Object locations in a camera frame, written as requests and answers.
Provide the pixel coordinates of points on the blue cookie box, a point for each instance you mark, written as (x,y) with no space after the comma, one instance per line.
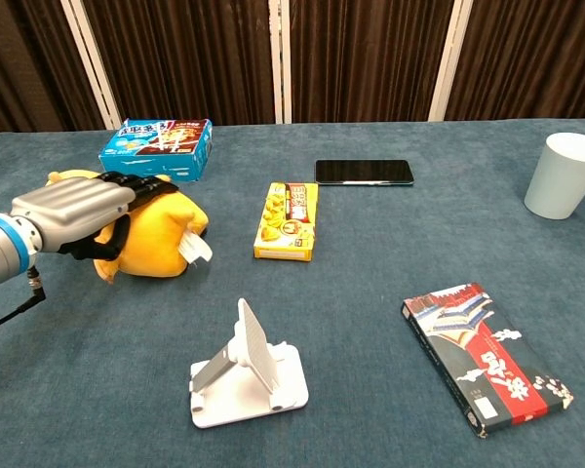
(151,141)

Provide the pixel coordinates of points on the red black printed box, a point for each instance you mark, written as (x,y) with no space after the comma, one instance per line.
(487,361)

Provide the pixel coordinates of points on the white folding phone stand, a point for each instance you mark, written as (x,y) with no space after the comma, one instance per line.
(253,385)

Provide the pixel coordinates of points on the light blue cup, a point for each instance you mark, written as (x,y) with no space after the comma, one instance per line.
(560,180)

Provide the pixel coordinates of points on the blue table cloth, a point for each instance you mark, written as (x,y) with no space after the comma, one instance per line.
(370,234)

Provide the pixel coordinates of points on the dark curtain partition panel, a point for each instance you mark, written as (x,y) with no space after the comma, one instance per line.
(185,58)
(531,58)
(365,58)
(29,58)

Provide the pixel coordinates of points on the yellow plush duck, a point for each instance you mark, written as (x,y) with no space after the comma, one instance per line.
(156,234)

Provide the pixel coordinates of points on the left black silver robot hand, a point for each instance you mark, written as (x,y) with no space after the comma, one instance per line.
(73,205)

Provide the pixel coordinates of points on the black smartphone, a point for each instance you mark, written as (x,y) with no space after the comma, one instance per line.
(363,171)

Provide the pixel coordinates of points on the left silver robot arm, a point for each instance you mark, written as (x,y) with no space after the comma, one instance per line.
(0,248)

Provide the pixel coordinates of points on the yellow snack box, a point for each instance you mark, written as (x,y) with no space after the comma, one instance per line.
(285,224)

